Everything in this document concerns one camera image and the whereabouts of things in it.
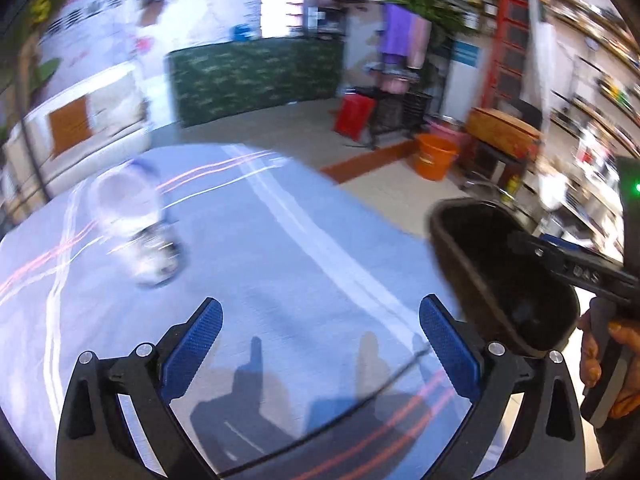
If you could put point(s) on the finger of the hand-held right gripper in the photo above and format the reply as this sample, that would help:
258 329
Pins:
580 272

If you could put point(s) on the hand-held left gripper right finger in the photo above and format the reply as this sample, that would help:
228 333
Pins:
450 345

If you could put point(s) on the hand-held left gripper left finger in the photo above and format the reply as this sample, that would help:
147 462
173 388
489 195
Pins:
192 345

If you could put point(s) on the black plastic trash bin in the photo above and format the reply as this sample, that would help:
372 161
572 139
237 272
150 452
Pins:
480 260

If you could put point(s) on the person's right hand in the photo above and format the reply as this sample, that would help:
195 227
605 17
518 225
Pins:
631 370

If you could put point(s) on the white trolley cart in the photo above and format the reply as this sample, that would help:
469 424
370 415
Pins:
575 195

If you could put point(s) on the striped grey-blue tablecloth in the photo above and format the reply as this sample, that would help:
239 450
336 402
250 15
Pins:
280 260

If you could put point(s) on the black metal stool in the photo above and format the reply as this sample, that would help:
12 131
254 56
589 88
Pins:
487 167

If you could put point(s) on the wooden chopping block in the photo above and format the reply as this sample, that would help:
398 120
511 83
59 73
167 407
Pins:
502 132

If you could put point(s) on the orange plastic bucket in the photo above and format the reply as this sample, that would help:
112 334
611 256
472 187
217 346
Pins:
435 157

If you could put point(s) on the pink plastic basin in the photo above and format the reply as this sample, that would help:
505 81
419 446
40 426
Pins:
452 135

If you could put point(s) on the white hanging garment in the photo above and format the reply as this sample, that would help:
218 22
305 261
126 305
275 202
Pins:
546 50

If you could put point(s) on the metal basin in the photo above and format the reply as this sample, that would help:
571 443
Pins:
445 121

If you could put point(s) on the red ladder shelf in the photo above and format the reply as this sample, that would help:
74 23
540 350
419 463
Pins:
510 45

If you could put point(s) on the white cushioned sofa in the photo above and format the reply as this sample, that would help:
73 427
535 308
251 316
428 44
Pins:
115 125

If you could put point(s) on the black metal rack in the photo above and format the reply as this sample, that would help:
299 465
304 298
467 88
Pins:
395 115

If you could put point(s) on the red bag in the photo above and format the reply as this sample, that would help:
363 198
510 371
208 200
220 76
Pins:
355 115

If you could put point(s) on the orange square cushion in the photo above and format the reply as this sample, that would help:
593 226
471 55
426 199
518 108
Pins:
70 127

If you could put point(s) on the pink basin in rack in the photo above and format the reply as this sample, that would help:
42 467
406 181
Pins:
397 80

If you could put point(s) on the green camouflage counter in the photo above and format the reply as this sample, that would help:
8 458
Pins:
255 80

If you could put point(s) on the pink towel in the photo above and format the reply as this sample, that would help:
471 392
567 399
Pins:
419 42

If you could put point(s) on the purple towel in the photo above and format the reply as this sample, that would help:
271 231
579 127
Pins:
395 30

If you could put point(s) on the blue item on counter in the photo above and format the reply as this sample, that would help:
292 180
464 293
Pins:
241 33

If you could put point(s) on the black monitor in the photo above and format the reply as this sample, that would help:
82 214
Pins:
325 22

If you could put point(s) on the wall shelves with bottles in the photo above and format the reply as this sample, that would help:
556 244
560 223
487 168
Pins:
600 60

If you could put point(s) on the blue wall sign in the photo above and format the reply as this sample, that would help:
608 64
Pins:
465 54

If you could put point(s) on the large printed wall banner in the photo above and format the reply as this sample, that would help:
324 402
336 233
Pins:
200 0

